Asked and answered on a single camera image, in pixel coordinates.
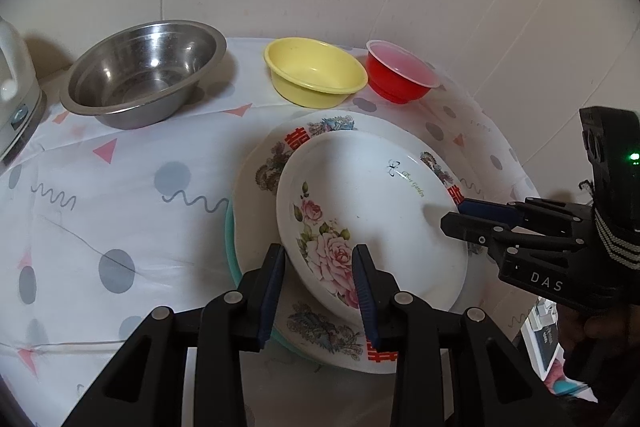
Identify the stainless steel bowl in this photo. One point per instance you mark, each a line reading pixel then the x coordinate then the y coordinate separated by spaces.
pixel 143 74

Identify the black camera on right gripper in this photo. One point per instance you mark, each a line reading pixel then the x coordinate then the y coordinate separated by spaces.
pixel 611 141

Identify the white dragon pattern plate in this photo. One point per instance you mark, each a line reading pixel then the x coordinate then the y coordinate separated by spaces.
pixel 300 318

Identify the white ceramic electric kettle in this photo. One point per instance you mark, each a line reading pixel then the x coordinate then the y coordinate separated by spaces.
pixel 22 101

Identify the yellow plastic bowl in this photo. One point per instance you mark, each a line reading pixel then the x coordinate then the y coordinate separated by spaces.
pixel 313 74

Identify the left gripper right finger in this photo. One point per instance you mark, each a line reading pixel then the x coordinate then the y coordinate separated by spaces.
pixel 453 369

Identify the teal plastic plate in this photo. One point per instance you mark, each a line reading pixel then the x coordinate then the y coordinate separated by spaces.
pixel 236 275

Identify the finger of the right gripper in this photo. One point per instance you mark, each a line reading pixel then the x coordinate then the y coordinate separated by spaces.
pixel 533 214
pixel 480 231

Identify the white rose flower plate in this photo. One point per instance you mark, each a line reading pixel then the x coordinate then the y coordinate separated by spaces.
pixel 350 187

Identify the red plastic bowl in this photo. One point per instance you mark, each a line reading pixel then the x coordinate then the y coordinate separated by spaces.
pixel 398 75

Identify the patterned white tablecloth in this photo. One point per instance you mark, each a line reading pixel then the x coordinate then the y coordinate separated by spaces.
pixel 100 226

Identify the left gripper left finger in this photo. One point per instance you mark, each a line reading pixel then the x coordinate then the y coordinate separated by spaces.
pixel 143 383

